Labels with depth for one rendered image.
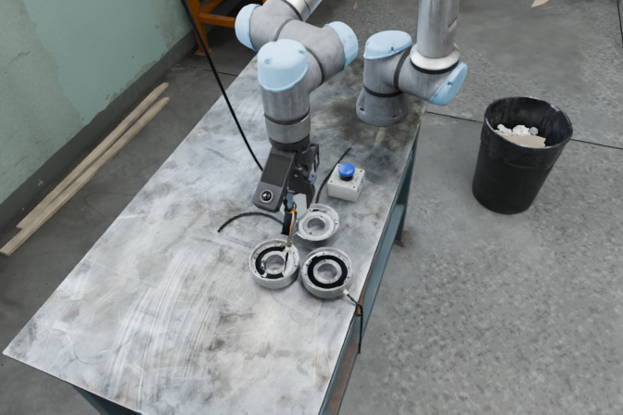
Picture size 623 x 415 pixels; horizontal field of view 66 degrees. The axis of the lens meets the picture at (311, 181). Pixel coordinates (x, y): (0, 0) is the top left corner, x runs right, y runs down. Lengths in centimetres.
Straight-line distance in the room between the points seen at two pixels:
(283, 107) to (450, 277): 141
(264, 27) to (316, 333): 57
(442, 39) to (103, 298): 91
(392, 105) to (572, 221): 127
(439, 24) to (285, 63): 50
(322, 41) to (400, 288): 134
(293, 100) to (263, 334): 46
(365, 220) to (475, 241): 110
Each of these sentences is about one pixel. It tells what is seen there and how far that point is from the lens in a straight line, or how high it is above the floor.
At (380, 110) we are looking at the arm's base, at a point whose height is 85.
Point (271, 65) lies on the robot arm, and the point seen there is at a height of 128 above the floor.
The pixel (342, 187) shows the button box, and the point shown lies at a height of 84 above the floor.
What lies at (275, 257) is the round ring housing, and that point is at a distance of 102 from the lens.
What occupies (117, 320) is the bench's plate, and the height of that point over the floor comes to 80.
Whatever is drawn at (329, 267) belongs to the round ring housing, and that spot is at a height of 82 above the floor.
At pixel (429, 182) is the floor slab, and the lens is 234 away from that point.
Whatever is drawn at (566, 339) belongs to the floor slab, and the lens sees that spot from 202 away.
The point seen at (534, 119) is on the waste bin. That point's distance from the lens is 228.
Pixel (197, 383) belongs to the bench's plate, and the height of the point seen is 80.
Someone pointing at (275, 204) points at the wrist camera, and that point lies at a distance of 79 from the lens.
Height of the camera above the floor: 165
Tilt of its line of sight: 46 degrees down
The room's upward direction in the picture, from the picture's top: 3 degrees counter-clockwise
